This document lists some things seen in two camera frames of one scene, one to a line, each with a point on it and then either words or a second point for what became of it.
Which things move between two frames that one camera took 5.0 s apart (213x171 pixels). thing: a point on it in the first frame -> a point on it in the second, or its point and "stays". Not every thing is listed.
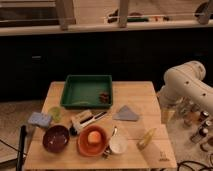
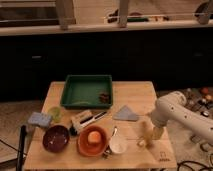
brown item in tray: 104,97 stays
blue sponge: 40,118 stays
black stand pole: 22,140 stays
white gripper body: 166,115 -> 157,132
